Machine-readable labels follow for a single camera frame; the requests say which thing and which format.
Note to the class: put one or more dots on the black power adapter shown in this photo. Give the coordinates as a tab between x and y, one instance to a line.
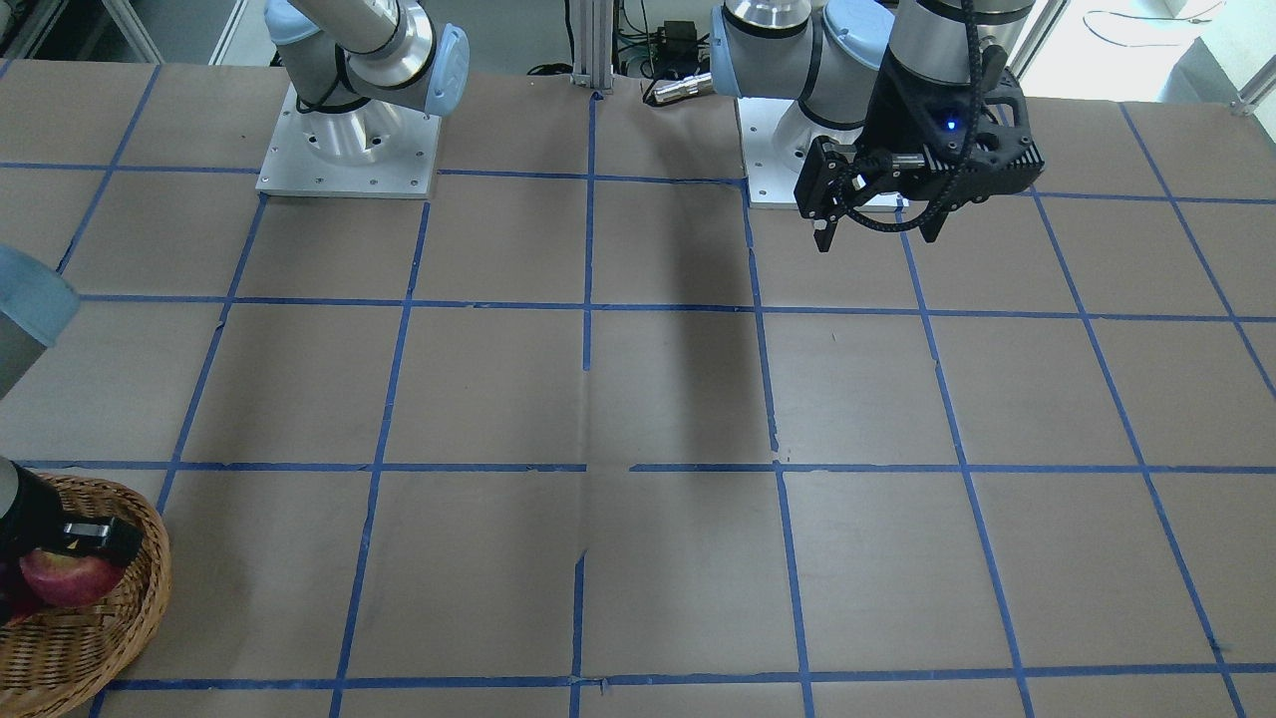
676	49

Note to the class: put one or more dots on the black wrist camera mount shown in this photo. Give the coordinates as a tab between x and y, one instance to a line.
1006	159

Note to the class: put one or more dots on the woven wicker basket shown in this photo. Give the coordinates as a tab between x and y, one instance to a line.
62	658

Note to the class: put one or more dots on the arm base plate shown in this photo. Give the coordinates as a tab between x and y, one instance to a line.
775	135
378	151

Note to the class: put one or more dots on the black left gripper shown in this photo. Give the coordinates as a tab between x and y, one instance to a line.
902	117

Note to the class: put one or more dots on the red yellow apple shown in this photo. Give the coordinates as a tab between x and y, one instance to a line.
66	581

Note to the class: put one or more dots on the dark red apple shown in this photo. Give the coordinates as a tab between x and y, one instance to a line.
18	600

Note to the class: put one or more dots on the aluminium frame post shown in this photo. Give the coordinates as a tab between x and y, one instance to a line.
593	33

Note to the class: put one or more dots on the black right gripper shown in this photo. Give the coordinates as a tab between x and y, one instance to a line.
38	518

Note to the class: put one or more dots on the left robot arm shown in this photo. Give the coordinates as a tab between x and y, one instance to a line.
828	58

